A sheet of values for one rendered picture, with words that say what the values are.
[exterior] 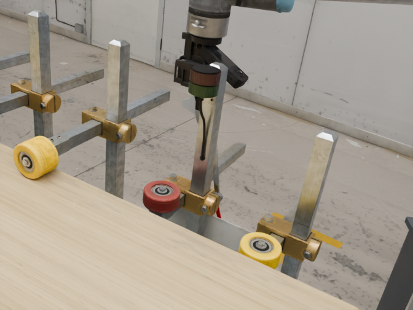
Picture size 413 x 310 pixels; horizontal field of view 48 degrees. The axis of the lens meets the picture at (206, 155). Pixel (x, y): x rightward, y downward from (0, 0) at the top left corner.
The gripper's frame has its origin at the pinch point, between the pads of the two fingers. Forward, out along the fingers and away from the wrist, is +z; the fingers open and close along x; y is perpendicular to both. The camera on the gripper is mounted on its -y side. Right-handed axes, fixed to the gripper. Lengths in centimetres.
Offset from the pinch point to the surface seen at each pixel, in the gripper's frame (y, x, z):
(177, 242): -13.1, 30.2, 10.5
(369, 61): 4, -257, 41
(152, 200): -1.8, 22.1, 10.5
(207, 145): -6.5, 9.6, 0.5
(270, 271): -30.6, 26.6, 10.5
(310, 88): 42, -260, 74
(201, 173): -6.1, 9.6, 7.7
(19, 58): 72, -9, 5
